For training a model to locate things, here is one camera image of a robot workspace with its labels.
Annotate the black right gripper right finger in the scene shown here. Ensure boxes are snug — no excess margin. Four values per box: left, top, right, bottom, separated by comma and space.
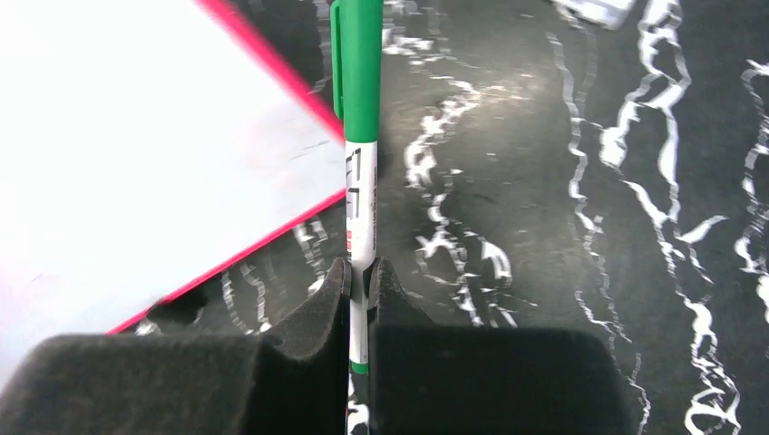
369, 258, 633, 434

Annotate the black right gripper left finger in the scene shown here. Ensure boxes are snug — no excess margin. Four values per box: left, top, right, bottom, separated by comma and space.
1, 259, 351, 434

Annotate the pink framed whiteboard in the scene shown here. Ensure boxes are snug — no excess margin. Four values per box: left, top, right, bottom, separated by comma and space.
1, 1, 344, 378

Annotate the green white marker pen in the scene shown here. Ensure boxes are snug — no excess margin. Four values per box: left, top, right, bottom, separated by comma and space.
329, 0, 385, 435

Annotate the white printed plastic package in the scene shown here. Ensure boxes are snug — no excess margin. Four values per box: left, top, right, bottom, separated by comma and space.
552, 0, 635, 30

